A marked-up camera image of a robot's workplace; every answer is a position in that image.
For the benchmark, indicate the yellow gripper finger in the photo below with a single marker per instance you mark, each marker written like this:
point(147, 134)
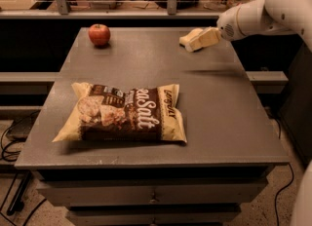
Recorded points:
point(209, 36)

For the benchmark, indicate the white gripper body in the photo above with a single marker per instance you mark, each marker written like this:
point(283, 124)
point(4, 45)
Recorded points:
point(228, 25)

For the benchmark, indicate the yellow sponge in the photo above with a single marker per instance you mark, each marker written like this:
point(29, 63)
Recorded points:
point(190, 41)

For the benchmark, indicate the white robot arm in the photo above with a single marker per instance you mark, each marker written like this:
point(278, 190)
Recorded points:
point(278, 34)

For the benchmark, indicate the red apple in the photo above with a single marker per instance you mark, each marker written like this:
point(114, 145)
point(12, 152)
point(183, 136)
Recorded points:
point(99, 34)

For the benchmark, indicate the sea salt chips bag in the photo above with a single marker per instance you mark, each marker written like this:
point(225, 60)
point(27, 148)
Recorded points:
point(107, 113)

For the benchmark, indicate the grey cabinet top drawer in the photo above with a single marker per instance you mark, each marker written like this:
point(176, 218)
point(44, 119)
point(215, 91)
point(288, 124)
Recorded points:
point(151, 192)

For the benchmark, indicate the grey cabinet drawer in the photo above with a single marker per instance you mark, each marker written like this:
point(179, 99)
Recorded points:
point(153, 216)
point(151, 192)

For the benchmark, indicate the black device on floor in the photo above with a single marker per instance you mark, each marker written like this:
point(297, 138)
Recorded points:
point(20, 130)

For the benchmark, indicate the grey cabinet lower drawer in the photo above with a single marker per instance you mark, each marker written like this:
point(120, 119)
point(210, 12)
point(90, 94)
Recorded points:
point(153, 216)

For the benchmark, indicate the metal shelf rail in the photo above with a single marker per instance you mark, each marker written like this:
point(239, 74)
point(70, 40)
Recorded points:
point(80, 9)

